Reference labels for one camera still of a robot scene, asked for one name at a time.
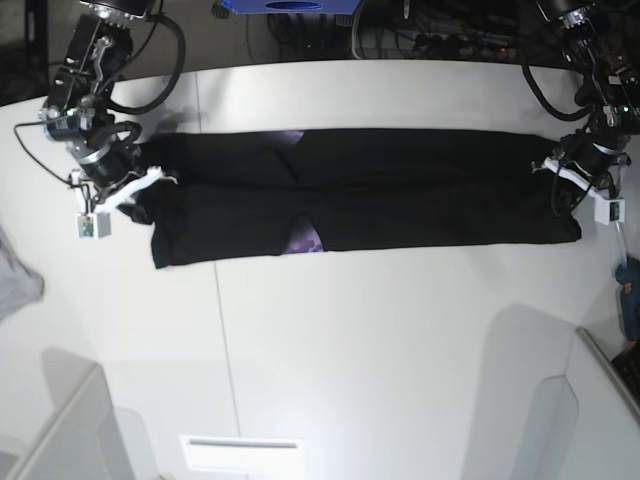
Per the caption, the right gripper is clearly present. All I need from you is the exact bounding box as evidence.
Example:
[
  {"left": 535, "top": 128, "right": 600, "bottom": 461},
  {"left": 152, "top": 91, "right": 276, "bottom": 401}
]
[{"left": 67, "top": 142, "right": 177, "bottom": 225}]

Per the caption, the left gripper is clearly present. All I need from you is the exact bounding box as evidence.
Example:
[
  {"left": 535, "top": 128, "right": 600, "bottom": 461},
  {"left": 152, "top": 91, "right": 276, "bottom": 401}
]
[{"left": 531, "top": 132, "right": 628, "bottom": 220}]

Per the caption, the black T-shirt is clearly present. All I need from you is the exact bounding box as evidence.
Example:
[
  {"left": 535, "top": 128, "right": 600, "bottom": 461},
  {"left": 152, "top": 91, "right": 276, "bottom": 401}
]
[{"left": 141, "top": 129, "right": 582, "bottom": 268}]

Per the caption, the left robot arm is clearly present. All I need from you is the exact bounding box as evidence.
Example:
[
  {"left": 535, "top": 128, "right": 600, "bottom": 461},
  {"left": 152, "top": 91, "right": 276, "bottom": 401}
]
[{"left": 520, "top": 1, "right": 639, "bottom": 218}]

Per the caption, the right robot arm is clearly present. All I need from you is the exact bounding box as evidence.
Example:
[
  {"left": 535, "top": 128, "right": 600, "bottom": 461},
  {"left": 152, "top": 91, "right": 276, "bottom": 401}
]
[{"left": 35, "top": 1, "right": 186, "bottom": 236}]

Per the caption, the blue glue gun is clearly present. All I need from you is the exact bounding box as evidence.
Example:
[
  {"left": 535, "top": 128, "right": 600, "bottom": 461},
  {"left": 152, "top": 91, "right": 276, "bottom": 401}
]
[{"left": 614, "top": 221, "right": 639, "bottom": 347}]

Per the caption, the grey cloth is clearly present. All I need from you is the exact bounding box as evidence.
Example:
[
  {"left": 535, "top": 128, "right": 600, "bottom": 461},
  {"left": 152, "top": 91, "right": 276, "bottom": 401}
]
[{"left": 0, "top": 230, "right": 45, "bottom": 321}]

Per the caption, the black keyboard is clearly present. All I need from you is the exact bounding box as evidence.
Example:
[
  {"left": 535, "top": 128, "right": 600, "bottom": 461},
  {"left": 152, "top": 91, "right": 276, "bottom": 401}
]
[{"left": 612, "top": 346, "right": 640, "bottom": 403}]

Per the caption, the blue box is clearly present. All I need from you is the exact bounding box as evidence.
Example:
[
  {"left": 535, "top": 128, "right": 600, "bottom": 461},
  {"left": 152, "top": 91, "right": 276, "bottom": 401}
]
[{"left": 221, "top": 0, "right": 361, "bottom": 15}]

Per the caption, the white right bin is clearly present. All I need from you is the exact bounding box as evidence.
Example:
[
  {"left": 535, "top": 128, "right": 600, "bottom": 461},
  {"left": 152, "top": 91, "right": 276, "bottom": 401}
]
[{"left": 517, "top": 329, "right": 639, "bottom": 479}]

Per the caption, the white bin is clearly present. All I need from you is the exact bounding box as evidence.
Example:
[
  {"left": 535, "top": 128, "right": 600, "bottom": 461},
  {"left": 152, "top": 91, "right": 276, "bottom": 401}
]
[
  {"left": 1, "top": 347, "right": 160, "bottom": 479},
  {"left": 517, "top": 329, "right": 639, "bottom": 479}
]

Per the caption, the white left bin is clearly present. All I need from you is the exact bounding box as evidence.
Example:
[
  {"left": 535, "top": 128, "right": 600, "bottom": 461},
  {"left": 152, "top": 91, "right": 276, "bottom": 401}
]
[{"left": 1, "top": 347, "right": 160, "bottom": 479}]

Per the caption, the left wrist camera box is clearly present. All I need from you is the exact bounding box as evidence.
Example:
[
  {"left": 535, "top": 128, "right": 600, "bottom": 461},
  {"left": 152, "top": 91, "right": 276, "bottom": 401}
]
[{"left": 594, "top": 197, "right": 626, "bottom": 225}]

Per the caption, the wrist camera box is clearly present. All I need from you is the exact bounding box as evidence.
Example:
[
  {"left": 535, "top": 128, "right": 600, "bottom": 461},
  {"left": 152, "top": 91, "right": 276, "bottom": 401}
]
[
  {"left": 594, "top": 197, "right": 626, "bottom": 225},
  {"left": 76, "top": 213, "right": 112, "bottom": 239}
]

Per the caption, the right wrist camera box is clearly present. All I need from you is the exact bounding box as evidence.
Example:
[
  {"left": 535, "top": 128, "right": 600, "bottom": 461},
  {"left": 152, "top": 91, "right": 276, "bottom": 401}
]
[{"left": 76, "top": 213, "right": 112, "bottom": 239}]

